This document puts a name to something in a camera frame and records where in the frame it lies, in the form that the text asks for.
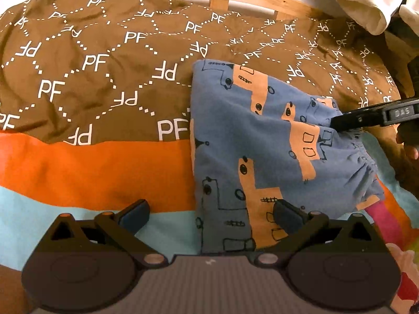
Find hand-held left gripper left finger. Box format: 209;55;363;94
42;199;169;266

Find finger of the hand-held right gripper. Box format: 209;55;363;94
329;104;384;133

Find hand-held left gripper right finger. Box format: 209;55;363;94
250;200;381;265

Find blue pants with orange print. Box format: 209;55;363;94
189;59;386;255

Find person's right hand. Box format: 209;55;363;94
395;120;419;161

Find white hanging garment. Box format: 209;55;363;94
336;0;419;36

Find brown colourful striped blanket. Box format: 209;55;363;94
0;0;419;305

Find red floral cloth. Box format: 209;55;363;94
385;242;419;314

